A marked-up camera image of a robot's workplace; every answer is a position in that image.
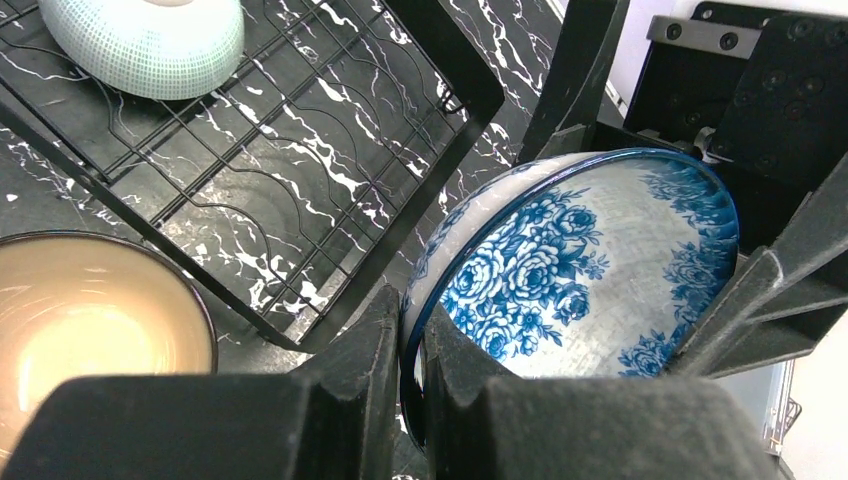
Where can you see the blue floral white bowl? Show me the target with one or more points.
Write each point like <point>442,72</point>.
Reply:
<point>583,264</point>

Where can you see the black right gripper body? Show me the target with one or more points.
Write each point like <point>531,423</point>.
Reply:
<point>759,92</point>

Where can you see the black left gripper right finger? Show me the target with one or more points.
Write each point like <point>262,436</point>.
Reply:
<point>483,422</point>

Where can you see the black wire dish rack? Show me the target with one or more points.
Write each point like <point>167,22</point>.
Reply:
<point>286,191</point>

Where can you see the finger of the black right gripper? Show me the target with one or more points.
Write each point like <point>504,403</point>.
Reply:
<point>566,113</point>
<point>785,297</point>

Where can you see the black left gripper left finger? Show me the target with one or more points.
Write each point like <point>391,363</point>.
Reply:
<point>333,417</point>

